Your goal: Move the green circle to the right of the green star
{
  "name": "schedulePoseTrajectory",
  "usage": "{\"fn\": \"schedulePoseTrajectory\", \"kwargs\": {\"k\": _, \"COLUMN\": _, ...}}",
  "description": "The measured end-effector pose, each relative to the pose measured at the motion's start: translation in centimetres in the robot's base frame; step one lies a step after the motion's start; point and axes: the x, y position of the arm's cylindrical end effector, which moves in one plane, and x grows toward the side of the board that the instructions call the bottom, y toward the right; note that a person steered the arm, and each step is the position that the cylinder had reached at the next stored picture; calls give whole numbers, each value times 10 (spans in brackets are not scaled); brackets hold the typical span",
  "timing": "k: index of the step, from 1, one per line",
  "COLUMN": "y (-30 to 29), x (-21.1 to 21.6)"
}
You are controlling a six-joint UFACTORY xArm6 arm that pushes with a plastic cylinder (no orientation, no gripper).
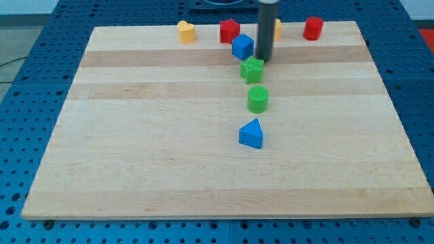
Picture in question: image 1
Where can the red cylinder block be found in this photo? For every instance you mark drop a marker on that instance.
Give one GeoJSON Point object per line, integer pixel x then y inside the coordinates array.
{"type": "Point", "coordinates": [313, 28]}

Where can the green star block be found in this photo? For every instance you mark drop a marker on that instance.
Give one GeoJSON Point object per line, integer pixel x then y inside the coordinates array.
{"type": "Point", "coordinates": [251, 70]}

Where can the blue cube block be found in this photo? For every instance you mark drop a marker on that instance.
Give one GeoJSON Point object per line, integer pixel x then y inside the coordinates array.
{"type": "Point", "coordinates": [242, 47]}

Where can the blue triangle block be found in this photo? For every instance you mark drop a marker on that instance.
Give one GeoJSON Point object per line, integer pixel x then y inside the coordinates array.
{"type": "Point", "coordinates": [251, 134]}

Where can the red star block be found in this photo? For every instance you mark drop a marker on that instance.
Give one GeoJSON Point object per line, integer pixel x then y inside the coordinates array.
{"type": "Point", "coordinates": [229, 29]}

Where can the green cylinder block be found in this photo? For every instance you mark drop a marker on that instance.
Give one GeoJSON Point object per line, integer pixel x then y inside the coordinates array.
{"type": "Point", "coordinates": [258, 99]}

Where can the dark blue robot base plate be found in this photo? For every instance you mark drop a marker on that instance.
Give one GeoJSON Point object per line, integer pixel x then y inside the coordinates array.
{"type": "Point", "coordinates": [205, 5]}

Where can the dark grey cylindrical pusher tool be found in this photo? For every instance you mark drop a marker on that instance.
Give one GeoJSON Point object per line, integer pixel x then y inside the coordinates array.
{"type": "Point", "coordinates": [267, 14]}

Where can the yellow block behind tool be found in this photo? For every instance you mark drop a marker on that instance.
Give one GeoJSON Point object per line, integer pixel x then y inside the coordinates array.
{"type": "Point", "coordinates": [278, 29]}

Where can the light wooden board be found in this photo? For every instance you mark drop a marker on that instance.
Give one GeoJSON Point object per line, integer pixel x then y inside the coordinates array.
{"type": "Point", "coordinates": [149, 130]}

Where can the yellow heart block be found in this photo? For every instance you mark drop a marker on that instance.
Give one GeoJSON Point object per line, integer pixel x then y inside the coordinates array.
{"type": "Point", "coordinates": [186, 32]}

